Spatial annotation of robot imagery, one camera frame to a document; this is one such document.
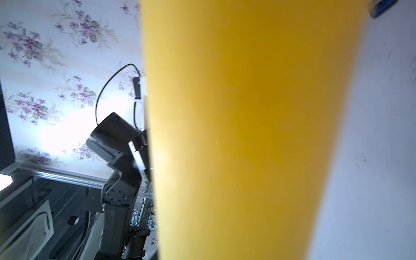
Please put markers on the yellow rectangular paper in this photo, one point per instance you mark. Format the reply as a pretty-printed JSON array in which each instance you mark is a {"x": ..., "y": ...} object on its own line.
[{"x": 244, "y": 107}]

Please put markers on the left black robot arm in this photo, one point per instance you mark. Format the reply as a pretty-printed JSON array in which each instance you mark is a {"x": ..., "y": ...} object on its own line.
[{"x": 125, "y": 151}]

